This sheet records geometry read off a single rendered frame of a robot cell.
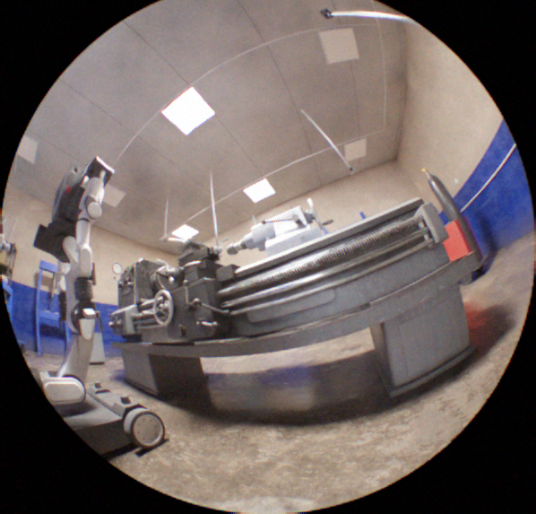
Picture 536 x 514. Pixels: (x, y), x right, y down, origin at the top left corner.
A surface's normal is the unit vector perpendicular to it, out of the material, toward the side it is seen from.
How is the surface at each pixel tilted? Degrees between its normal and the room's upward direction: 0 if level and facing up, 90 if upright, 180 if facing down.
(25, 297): 90
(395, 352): 90
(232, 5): 180
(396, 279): 90
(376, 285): 90
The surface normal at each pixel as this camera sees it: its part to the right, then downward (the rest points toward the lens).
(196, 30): 0.23, 0.89
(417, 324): -0.40, -0.28
